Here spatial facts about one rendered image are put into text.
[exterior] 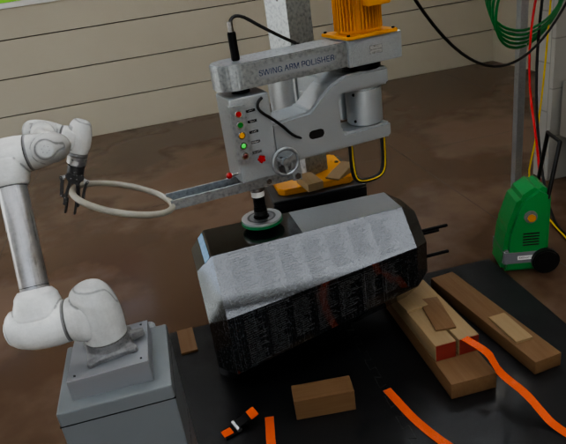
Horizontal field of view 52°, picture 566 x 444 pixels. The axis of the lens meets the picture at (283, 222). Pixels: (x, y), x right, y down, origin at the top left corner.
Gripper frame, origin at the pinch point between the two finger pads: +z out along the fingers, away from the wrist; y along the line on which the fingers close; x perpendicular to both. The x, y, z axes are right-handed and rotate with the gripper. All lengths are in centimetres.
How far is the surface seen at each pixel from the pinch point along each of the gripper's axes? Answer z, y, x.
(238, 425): 86, 96, -33
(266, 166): -35, 88, 6
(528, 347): 25, 237, -27
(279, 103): -60, 98, 80
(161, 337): 26, 51, -65
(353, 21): -111, 115, 18
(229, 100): -64, 63, 0
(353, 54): -97, 118, 13
